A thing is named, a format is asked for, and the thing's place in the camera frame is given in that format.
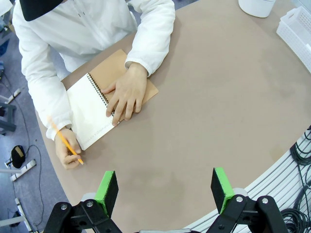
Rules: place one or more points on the grey plastic stool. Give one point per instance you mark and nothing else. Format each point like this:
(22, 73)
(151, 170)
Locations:
(7, 123)

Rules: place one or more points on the person's left hand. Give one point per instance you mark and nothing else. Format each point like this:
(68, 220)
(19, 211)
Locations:
(128, 89)

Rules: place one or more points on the person's right hand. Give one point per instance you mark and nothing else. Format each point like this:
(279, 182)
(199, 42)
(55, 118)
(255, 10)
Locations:
(63, 153)

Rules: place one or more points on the white table leg frame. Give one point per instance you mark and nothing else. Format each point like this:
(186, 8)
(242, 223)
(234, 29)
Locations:
(24, 170)

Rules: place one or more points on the person's right forearm white sleeve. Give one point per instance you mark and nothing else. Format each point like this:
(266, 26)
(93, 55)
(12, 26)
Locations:
(48, 104)

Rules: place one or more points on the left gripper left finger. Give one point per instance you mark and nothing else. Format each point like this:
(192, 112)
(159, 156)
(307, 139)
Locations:
(107, 191)

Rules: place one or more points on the black pouch on floor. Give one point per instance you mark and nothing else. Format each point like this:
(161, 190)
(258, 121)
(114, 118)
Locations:
(18, 157)

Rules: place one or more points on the person in white hoodie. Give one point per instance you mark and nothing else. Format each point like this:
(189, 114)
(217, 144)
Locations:
(80, 29)

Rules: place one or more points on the white perforated plastic basket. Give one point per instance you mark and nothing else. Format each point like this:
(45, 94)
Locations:
(296, 31)

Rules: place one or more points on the person's left forearm white sleeve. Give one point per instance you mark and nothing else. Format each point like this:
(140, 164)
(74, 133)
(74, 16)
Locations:
(150, 48)

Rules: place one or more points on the spiral notebook brown cover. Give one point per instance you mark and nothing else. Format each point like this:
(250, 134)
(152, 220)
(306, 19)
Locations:
(85, 109)

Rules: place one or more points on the white round trash bin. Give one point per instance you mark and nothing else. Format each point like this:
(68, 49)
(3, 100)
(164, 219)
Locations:
(255, 7)

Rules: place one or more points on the aluminium table frame rails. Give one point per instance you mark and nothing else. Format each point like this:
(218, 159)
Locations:
(267, 179)

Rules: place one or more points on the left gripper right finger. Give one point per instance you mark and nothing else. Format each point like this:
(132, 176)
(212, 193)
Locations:
(222, 189)

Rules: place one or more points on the yellow pencil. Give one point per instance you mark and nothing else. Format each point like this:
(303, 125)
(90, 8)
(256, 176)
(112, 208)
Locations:
(64, 140)

